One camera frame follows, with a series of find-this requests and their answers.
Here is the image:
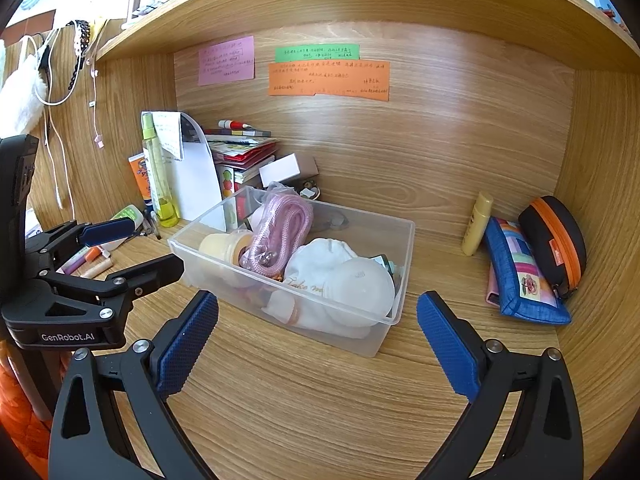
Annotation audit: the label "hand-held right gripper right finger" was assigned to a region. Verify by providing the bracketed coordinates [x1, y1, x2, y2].
[416, 291, 585, 480]

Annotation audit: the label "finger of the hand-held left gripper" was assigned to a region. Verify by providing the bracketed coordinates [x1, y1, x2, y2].
[39, 254, 186, 320]
[27, 217, 143, 273]

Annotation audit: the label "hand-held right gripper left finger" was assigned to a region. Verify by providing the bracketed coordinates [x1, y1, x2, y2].
[48, 290, 220, 480]

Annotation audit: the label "clear plastic storage box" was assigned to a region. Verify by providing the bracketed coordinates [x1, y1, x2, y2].
[167, 185, 416, 358]

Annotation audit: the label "white round plastic container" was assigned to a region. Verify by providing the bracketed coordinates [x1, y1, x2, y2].
[322, 258, 396, 329]

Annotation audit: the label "pink rope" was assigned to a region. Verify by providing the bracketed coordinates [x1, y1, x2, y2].
[239, 182, 315, 277]

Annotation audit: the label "wooden desktop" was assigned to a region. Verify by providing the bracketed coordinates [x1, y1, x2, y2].
[30, 200, 576, 480]

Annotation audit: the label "green and white tube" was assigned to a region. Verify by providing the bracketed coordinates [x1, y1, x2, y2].
[100, 205, 144, 252]

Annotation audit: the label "black pens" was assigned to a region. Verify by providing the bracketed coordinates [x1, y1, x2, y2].
[142, 207, 162, 241]

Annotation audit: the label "purple and orange marker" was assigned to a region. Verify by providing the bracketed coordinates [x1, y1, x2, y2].
[62, 246, 104, 276]

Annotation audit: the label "pink and white stick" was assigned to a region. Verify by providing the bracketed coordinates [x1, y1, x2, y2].
[79, 259, 114, 281]

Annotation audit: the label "orange tube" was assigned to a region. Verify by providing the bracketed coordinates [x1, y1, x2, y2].
[127, 154, 158, 206]

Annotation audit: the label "yellow-green spray bottle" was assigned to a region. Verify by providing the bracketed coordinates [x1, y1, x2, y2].
[141, 112, 181, 228]

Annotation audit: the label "pink item under pouch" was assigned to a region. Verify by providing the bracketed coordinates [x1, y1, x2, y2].
[485, 265, 502, 308]

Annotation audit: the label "cream tape roll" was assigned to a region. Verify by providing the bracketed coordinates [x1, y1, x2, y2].
[199, 232, 256, 267]

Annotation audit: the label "curled white paper sheet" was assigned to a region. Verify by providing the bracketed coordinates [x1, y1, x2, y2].
[141, 110, 223, 222]

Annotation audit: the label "orange quilted cloth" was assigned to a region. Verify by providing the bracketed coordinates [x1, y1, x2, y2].
[0, 350, 52, 467]

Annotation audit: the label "blue patchwork pencil pouch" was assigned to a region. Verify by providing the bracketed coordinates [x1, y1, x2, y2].
[482, 216, 572, 326]

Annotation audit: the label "yellow tube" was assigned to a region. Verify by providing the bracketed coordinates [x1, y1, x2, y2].
[461, 191, 494, 257]

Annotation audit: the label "stack of books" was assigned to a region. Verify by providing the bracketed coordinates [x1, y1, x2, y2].
[204, 130, 278, 202]

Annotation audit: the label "black case with orange zipper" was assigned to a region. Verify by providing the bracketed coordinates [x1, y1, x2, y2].
[517, 196, 587, 301]

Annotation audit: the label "white fluffy item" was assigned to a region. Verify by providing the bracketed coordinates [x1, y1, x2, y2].
[0, 40, 52, 134]

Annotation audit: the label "white cardboard box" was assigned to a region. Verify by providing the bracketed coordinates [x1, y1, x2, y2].
[259, 154, 319, 189]

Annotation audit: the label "small grey object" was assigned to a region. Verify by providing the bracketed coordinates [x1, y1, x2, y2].
[320, 212, 352, 232]

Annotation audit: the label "pink sticky note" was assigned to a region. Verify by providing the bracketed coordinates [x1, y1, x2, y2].
[197, 36, 255, 87]

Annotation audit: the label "orange sticky note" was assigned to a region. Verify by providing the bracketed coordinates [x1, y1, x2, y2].
[267, 60, 391, 102]

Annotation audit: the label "green sticky note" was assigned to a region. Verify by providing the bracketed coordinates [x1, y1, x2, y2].
[274, 43, 361, 64]

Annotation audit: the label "white hanging cable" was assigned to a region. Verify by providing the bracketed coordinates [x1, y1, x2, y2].
[22, 22, 103, 211]

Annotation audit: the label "white drawstring bag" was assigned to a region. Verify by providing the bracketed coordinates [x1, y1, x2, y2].
[262, 237, 373, 341]

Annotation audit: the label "beaded bracelet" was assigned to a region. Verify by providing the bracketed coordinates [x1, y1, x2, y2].
[66, 20, 92, 95]

